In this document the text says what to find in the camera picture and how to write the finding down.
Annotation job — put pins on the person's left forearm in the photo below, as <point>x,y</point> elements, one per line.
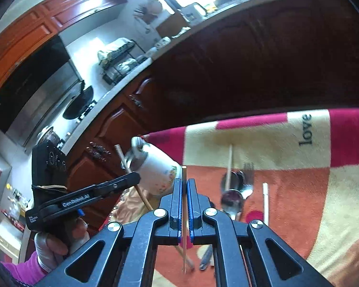
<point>21,270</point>

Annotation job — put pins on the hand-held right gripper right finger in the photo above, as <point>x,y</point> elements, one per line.
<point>192,206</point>

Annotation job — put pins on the red-brown wooden lower cabinets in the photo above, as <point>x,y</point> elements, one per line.
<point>257,65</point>

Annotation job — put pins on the brown rounded object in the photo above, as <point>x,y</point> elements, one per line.
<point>356,260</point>

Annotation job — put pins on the white floral cup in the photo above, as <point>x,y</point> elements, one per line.
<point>158,167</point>

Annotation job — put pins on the light wooden chopstick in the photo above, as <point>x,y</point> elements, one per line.
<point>266,203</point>
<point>229,167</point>
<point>184,260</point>

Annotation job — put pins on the wooden cutting board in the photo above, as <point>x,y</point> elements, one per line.
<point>172,24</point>

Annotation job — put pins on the yellow cap oil bottle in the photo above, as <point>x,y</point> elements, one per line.
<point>13,194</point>

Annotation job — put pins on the metal fork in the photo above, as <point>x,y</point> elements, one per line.
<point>249,172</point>

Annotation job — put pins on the gas stove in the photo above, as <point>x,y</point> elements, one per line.
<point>88,107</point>

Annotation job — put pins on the printed blanket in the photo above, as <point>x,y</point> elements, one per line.
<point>287,155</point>

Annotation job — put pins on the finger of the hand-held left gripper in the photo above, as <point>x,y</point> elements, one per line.
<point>128,178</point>
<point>77,201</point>

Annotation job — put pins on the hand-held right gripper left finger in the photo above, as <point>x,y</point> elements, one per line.
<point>177,206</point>

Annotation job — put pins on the steel pot with lid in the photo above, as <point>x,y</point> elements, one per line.
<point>46,134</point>

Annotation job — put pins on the black steel range hood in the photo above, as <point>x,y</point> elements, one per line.
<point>27,80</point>

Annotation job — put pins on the wall utensil holder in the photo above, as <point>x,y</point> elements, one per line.
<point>142,13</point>

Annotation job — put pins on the red label sauce bottle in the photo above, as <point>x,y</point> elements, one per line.
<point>12,217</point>

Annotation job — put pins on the person's left hand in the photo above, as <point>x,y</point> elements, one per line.
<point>45,251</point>

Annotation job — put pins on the small yellow container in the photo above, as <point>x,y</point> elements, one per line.
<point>211,6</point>

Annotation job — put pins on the patterned bowl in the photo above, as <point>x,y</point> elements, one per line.
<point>162,42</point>

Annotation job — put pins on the white rag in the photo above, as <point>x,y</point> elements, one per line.
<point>181,32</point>

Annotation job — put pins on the black wok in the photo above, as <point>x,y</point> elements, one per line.
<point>77,104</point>

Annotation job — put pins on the brown wooden chopstick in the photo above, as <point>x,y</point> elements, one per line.
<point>137,185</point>

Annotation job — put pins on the red wooden upper cabinets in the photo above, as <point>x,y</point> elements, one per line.
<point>33,27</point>

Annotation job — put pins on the white kettle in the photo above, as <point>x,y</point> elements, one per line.
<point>194,9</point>

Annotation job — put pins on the white bowl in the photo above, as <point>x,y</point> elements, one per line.
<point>150,52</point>

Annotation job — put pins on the round wooden scoop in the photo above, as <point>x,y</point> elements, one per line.
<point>156,5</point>

